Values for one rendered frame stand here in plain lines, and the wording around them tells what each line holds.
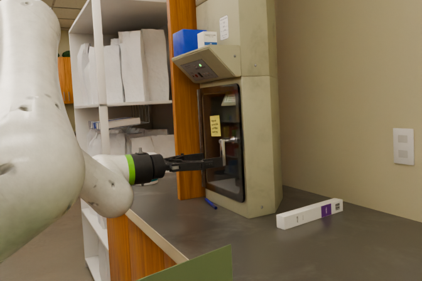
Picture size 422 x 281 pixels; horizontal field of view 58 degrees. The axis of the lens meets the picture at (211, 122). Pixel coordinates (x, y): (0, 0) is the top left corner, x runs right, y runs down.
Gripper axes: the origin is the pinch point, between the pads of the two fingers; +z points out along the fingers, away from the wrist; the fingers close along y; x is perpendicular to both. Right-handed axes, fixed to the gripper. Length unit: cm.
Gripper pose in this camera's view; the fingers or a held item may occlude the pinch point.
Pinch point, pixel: (209, 159)
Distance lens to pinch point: 124.5
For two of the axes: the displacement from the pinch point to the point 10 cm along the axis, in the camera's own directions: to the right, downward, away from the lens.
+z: 8.9, -0.7, 4.5
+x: 0.5, 10.0, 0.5
